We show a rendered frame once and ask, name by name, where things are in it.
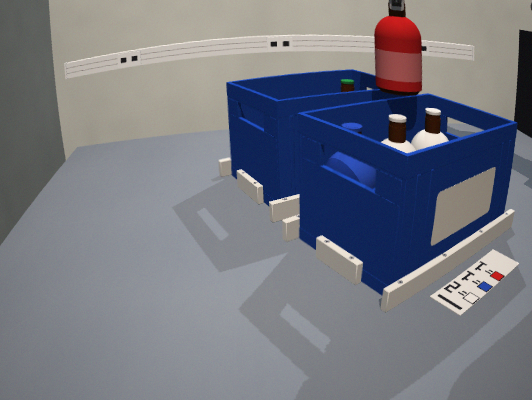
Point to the red bottle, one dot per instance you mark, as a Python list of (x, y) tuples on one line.
[(398, 55)]

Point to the white paper pick list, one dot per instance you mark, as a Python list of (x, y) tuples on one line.
[(469, 287)]

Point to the blue plastic crate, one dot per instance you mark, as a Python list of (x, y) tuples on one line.
[(424, 202), (271, 155)]

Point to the green bottle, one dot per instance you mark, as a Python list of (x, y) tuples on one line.
[(347, 85)]

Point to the blue labelled bottle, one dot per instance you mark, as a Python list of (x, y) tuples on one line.
[(350, 167)]

